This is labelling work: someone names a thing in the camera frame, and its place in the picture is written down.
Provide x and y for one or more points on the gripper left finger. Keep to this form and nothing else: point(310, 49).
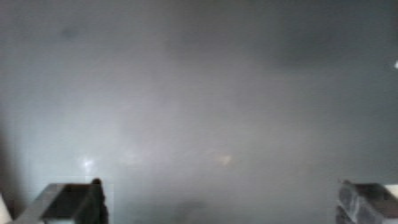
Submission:
point(70, 204)

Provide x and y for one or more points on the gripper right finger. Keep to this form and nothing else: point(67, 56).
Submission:
point(367, 203)

